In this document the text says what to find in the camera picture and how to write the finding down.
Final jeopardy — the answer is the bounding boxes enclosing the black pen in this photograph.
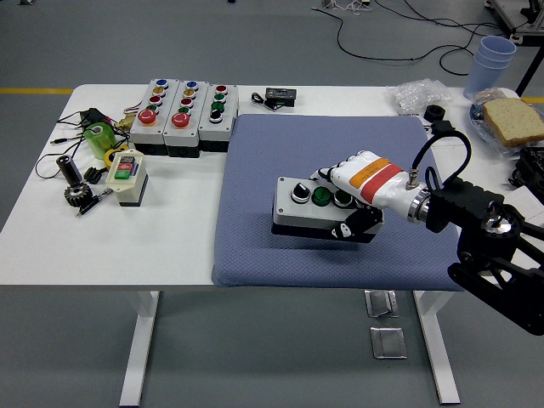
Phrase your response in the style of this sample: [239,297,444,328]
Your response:
[75,188,114,218]

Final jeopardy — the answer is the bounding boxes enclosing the dark metal cylinder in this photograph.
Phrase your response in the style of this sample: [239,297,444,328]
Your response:
[56,155,82,186]

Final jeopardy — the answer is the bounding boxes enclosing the black bevel gear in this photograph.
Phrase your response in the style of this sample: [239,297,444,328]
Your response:
[63,184,94,208]

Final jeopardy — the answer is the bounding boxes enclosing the black floor cable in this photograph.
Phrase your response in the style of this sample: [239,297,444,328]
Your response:
[313,0,518,77]

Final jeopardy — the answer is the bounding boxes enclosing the black device with cables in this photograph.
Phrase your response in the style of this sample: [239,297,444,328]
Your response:
[507,146,544,192]

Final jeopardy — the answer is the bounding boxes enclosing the black digital meter module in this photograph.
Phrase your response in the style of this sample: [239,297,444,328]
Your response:
[263,87,298,108]

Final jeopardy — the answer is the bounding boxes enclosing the yellow tape roll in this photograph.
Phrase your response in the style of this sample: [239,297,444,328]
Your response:
[103,145,130,166]

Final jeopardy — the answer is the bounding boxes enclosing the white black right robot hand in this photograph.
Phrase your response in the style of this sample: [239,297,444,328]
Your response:
[308,149,421,244]

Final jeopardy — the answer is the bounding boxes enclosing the blue-grey quilted mat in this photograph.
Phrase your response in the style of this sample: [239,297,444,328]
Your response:
[211,112,472,292]

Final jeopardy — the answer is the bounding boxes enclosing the bread slice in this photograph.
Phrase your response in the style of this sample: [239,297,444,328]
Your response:
[481,98,544,148]

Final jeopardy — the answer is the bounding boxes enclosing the grey five-button control box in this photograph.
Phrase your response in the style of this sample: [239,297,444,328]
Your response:
[128,78,179,156]
[163,79,210,159]

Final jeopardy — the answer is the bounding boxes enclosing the grey four-control button box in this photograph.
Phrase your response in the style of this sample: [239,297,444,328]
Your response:
[198,82,240,153]
[270,176,383,247]

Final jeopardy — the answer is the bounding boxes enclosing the stack of blue cups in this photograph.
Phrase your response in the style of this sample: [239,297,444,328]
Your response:
[462,35,518,101]

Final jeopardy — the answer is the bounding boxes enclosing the green translucent roll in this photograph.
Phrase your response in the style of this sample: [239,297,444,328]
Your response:
[82,122,117,161]

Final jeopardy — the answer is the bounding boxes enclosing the clear plastic bag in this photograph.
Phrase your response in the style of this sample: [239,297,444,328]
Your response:
[386,78,451,116]

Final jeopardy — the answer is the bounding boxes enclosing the white switch box green red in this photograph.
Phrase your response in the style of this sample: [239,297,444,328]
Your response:
[105,148,150,209]

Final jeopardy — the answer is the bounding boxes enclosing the small black toothed part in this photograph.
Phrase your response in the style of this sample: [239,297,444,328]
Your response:
[82,166,107,185]

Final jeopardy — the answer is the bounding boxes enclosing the white table leg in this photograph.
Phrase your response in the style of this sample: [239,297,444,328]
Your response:
[118,291,162,408]
[412,291,462,405]

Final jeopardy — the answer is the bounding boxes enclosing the white cardboard box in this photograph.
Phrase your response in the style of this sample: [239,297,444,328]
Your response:
[507,186,544,222]

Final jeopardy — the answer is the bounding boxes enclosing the white floor cable bundle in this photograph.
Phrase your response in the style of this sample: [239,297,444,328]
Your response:
[311,0,375,14]

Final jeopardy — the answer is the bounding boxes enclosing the metal floor socket plate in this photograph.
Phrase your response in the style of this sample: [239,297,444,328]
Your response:
[364,290,400,319]
[369,326,408,360]

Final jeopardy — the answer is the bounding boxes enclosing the black power module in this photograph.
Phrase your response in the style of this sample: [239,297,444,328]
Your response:
[78,108,112,128]

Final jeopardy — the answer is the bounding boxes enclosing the aluminium frame stand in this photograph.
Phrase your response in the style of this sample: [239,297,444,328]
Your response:
[484,0,544,99]

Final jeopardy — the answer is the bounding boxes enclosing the black meter cable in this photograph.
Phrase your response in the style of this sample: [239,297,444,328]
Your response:
[250,92,277,111]

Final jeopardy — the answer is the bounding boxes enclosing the thin black wires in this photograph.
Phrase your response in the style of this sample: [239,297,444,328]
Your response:
[35,110,128,179]

